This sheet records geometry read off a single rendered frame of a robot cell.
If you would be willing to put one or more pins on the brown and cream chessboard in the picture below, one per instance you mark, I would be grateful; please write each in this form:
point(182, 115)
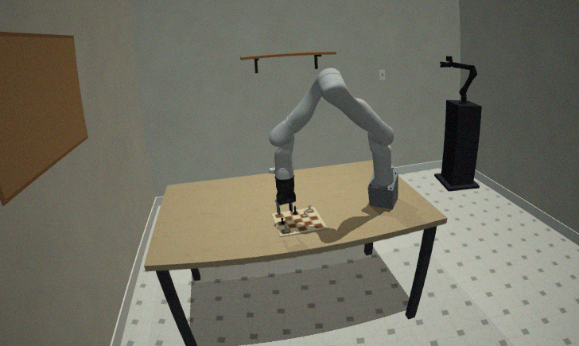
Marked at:
point(297, 224)

